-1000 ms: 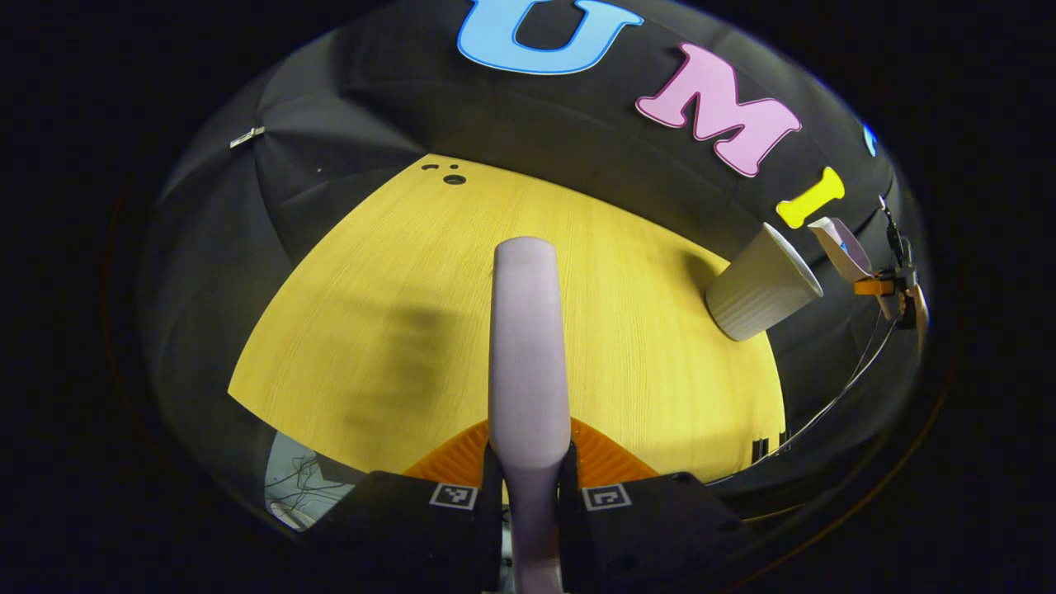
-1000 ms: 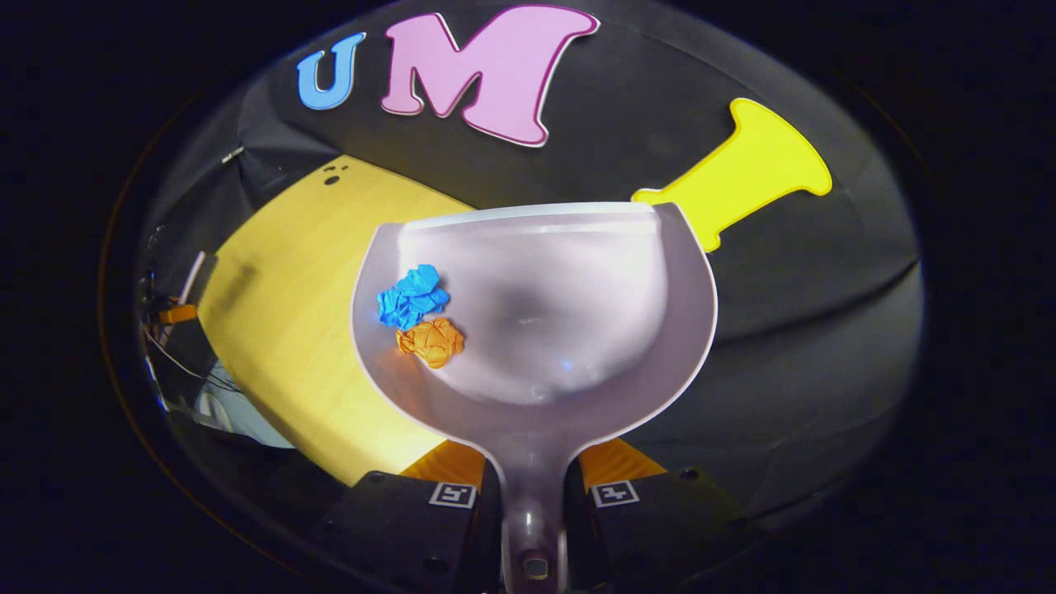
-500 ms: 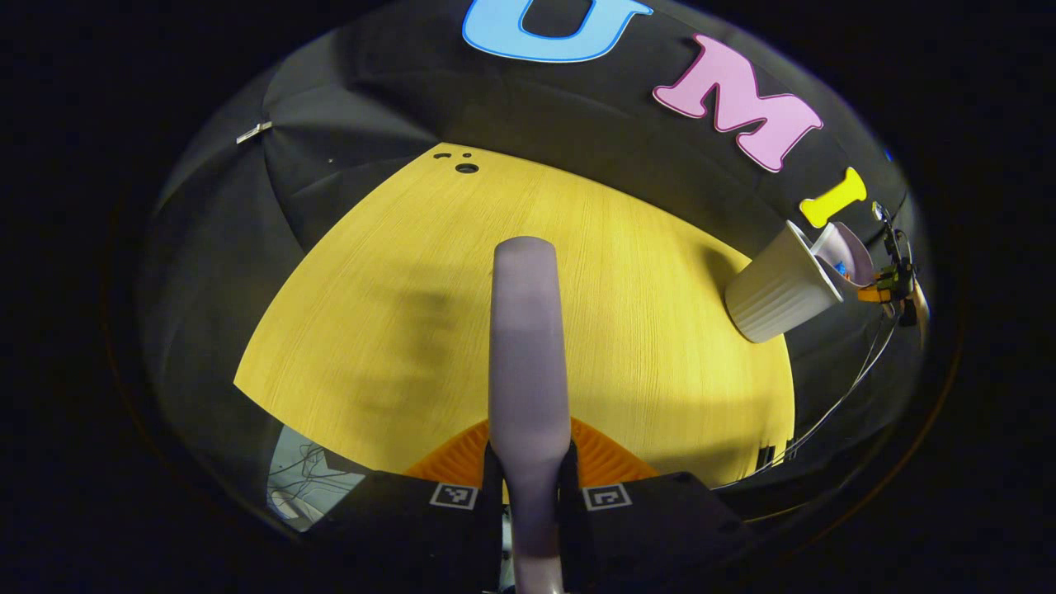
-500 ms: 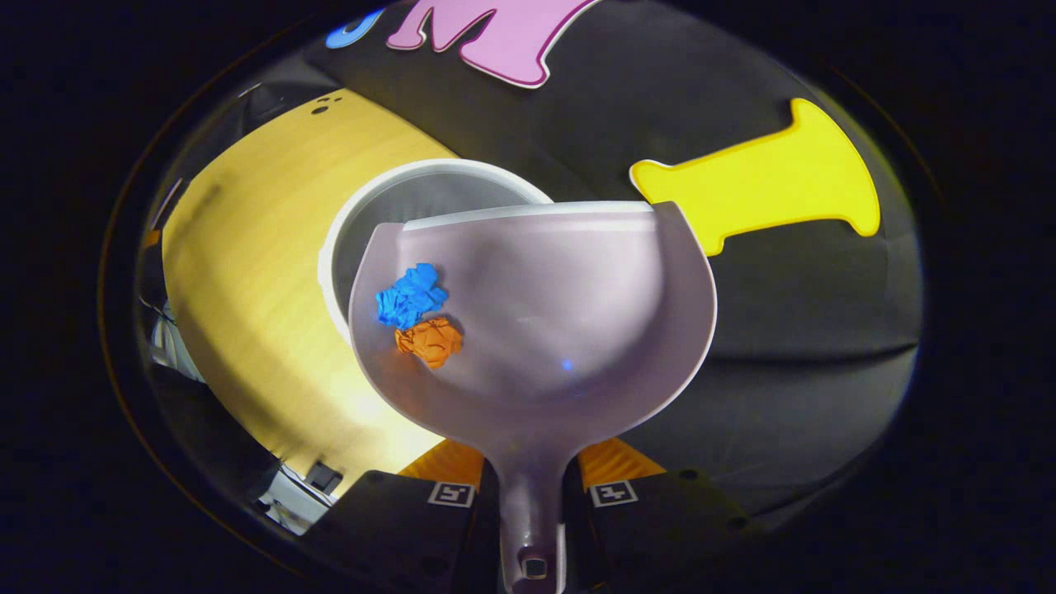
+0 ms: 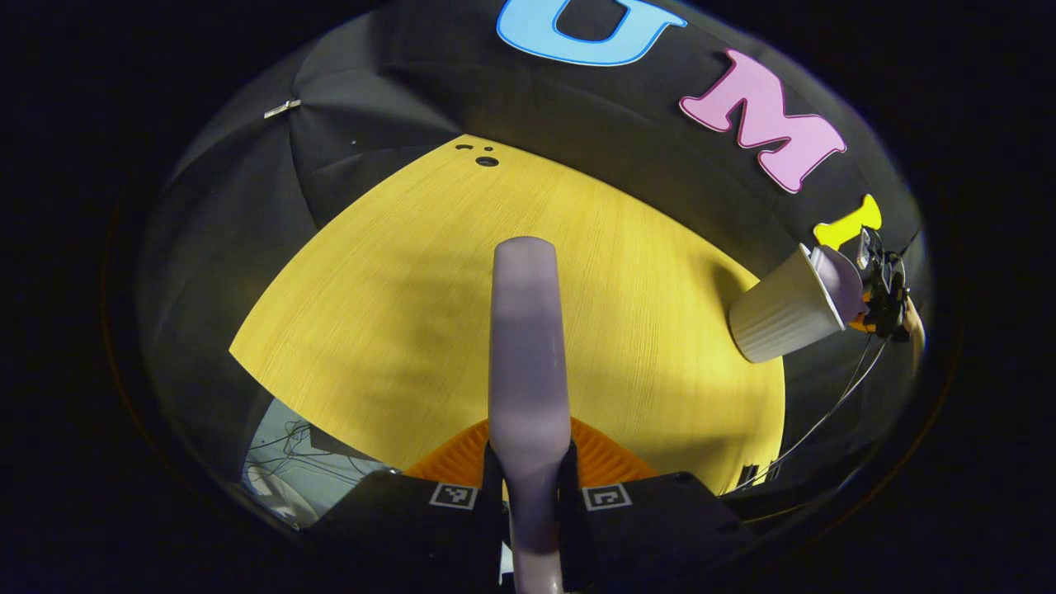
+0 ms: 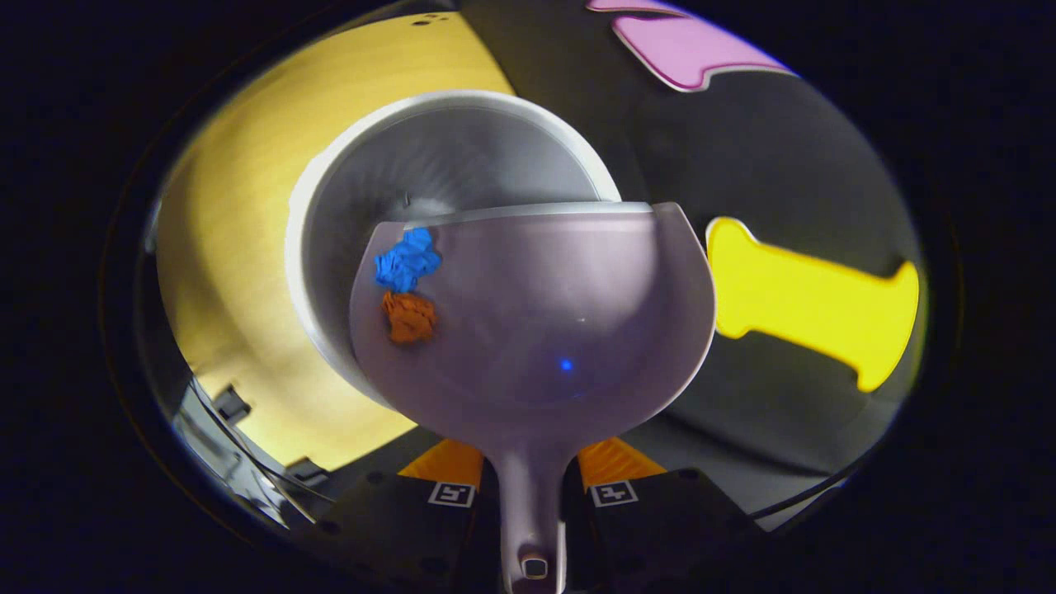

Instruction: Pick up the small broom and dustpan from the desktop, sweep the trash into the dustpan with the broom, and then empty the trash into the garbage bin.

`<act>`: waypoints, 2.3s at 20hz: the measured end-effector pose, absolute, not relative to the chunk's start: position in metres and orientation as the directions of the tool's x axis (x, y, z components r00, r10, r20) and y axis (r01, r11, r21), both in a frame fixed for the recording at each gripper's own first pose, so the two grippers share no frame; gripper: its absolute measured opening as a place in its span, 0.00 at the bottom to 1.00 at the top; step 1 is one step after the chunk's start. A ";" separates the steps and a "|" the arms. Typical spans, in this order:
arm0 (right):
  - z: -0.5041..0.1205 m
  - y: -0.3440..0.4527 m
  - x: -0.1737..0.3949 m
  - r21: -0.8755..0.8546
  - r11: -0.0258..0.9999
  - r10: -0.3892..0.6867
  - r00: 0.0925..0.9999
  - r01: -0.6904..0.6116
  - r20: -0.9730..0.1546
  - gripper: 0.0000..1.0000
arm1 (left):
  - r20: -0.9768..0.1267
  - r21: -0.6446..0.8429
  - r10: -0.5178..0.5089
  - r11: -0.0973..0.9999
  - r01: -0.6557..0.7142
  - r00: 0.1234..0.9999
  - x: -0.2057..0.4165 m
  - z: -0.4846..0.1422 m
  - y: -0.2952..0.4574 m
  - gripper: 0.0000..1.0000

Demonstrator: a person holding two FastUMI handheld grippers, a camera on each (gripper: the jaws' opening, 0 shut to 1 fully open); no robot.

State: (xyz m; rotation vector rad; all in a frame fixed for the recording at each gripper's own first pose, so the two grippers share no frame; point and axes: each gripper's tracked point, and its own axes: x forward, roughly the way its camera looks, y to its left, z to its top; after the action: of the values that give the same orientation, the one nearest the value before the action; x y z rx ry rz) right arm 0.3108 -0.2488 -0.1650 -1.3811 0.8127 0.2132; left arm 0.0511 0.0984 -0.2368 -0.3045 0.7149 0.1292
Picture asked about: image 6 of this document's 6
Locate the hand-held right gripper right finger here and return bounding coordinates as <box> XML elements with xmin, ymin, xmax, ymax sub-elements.
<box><xmin>563</xmin><ymin>437</ymin><xmax>756</xmax><ymax>591</ymax></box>

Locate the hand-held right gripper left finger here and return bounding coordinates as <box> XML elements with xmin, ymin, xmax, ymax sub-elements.
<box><xmin>313</xmin><ymin>437</ymin><xmax>504</xmax><ymax>591</ymax></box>

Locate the orange paper trash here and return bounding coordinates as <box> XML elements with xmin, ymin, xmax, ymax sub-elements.
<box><xmin>380</xmin><ymin>290</ymin><xmax>438</xmax><ymax>345</ymax></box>

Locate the pink and white dustpan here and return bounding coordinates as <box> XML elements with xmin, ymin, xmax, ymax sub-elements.
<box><xmin>349</xmin><ymin>201</ymin><xmax>717</xmax><ymax>594</ymax></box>

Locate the blue paper trash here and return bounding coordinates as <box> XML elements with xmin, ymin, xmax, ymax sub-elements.
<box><xmin>374</xmin><ymin>227</ymin><xmax>443</xmax><ymax>294</ymax></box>

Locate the white ribbed garbage bin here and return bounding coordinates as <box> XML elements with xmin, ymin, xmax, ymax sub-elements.
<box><xmin>285</xmin><ymin>89</ymin><xmax>622</xmax><ymax>409</ymax></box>

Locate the yellow wooden desktop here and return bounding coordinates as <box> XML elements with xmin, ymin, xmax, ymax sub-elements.
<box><xmin>155</xmin><ymin>10</ymin><xmax>516</xmax><ymax>471</ymax></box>

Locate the black backdrop cloth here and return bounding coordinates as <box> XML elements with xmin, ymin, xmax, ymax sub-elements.
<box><xmin>458</xmin><ymin>0</ymin><xmax>929</xmax><ymax>529</ymax></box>

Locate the black cable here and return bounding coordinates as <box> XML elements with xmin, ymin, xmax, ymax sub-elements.
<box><xmin>747</xmin><ymin>466</ymin><xmax>863</xmax><ymax>521</ymax></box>

